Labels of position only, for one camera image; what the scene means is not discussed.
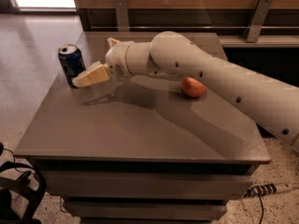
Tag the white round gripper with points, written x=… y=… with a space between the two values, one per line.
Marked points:
x=115 y=61

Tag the blue pepsi can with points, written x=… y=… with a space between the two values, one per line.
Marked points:
x=71 y=61

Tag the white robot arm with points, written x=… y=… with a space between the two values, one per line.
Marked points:
x=271 y=103

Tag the red apple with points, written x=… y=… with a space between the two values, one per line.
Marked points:
x=192 y=87

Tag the grey drawer cabinet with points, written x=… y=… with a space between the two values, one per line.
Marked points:
x=140 y=125

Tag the upper grey drawer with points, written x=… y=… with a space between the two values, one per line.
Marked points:
x=146 y=186

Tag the grey drawer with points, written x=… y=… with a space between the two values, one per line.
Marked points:
x=146 y=186
x=149 y=211

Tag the black chair base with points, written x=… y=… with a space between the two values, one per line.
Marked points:
x=19 y=186

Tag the lower grey drawer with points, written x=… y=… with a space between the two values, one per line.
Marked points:
x=149 y=211

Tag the white power strip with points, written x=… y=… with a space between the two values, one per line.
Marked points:
x=267 y=189

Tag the left metal bracket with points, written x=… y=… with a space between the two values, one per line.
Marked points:
x=121 y=10

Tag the metal bracket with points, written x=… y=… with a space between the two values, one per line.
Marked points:
x=121 y=10
x=257 y=19

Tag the right metal bracket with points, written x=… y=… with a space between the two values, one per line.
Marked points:
x=257 y=19

